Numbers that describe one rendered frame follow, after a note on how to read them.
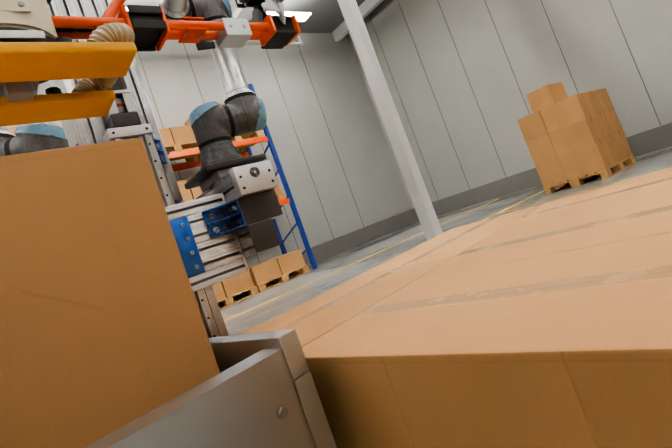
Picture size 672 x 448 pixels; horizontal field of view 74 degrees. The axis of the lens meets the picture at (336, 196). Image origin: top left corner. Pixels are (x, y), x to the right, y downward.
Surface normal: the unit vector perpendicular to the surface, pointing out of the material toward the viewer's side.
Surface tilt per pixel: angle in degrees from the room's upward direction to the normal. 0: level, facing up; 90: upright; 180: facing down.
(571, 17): 90
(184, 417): 90
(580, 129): 90
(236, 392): 90
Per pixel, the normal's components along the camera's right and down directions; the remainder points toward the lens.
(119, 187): 0.59, -0.26
